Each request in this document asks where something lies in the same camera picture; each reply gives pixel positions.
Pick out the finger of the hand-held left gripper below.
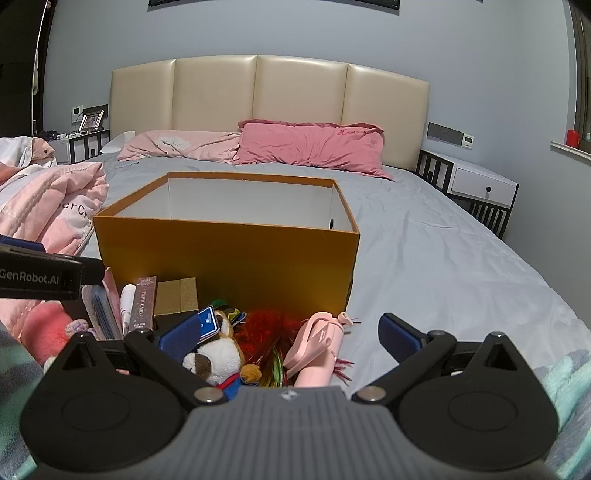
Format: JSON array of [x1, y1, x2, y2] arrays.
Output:
[[80, 257, 105, 286]]

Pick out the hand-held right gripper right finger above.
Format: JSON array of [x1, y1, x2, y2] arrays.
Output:
[[351, 313, 536, 409]]

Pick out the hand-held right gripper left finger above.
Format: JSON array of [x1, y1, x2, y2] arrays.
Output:
[[44, 315, 229, 408]]

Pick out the blue playing card box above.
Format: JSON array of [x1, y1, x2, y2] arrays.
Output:
[[196, 307, 219, 335]]

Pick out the plush dog toy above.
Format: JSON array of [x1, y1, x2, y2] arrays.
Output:
[[182, 310, 260, 387]]

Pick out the small wooden block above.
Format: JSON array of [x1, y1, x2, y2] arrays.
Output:
[[154, 277, 201, 317]]

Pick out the white box with orange rim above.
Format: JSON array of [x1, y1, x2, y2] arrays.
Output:
[[93, 172, 361, 320]]

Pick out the blue striped notebook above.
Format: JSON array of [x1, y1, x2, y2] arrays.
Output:
[[82, 283, 124, 341]]

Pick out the white tube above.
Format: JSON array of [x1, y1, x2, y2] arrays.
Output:
[[120, 283, 137, 331]]

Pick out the brown card box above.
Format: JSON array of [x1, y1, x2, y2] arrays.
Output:
[[126, 276, 158, 334]]

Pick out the pink plush toy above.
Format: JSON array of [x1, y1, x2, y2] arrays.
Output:
[[20, 304, 88, 367]]

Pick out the colourful paper pieces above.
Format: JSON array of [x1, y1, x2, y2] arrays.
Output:
[[209, 300, 249, 329]]

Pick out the pink quilt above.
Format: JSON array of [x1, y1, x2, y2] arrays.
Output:
[[0, 161, 110, 342]]

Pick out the pink handheld fan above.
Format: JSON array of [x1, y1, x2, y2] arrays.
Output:
[[281, 311, 360, 389]]

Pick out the red feather toy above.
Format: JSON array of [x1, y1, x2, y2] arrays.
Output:
[[235, 309, 306, 370]]

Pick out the bed with grey sheet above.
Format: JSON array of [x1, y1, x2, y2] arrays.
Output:
[[69, 152, 583, 370]]

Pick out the white clothes pile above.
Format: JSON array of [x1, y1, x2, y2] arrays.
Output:
[[0, 136, 58, 168]]

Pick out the white pillow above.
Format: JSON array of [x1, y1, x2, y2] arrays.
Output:
[[99, 131, 136, 155]]

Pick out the light pink pillow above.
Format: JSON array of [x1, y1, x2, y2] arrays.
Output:
[[117, 130, 242, 163]]

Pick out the teal fleece blanket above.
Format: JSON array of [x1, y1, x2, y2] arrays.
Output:
[[531, 351, 591, 480]]

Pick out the white drawer nightstand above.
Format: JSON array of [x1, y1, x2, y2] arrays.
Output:
[[414, 148, 519, 240]]

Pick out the dark pink pillow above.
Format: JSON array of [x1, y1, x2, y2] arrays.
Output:
[[232, 119, 394, 182]]

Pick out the windowsill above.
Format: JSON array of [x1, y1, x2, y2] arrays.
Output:
[[549, 140, 591, 167]]

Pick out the beige padded headboard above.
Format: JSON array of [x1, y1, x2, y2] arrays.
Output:
[[110, 54, 430, 168]]

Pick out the black frame nightstand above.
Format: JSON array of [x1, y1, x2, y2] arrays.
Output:
[[45, 129, 112, 165]]

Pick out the photo frame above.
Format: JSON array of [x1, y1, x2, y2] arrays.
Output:
[[78, 111, 105, 133]]

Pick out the grey wall switch panel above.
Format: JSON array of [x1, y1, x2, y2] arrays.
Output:
[[427, 122, 465, 145]]

